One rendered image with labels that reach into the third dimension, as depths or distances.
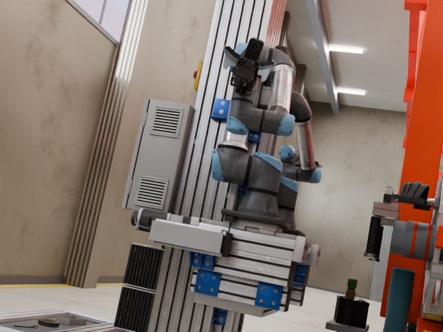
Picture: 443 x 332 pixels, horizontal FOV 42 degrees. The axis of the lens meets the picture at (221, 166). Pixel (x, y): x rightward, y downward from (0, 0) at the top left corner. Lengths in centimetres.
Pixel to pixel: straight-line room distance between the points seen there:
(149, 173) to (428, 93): 136
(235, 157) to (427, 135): 107
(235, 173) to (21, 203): 367
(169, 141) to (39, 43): 327
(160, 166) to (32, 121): 325
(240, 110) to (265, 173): 32
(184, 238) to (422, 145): 131
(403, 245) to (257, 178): 60
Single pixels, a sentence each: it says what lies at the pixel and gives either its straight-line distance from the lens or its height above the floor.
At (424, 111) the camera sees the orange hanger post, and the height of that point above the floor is 149.
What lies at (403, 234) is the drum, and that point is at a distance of 228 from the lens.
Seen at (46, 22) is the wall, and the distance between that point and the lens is 561.
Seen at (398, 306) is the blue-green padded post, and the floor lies 59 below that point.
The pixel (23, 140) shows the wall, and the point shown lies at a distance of 546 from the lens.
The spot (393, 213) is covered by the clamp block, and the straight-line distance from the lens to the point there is 215.
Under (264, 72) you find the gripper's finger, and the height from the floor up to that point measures 121.
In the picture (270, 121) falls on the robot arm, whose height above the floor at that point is 111.
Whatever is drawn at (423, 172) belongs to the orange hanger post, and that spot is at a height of 120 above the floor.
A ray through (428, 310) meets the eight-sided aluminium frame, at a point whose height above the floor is 61.
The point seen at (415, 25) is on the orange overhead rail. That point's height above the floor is 341.
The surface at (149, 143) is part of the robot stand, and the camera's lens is 243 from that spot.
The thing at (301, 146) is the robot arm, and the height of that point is 123.
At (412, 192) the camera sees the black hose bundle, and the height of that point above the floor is 100.
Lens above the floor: 68
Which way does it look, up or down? 8 degrees up
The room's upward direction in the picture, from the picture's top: 11 degrees clockwise
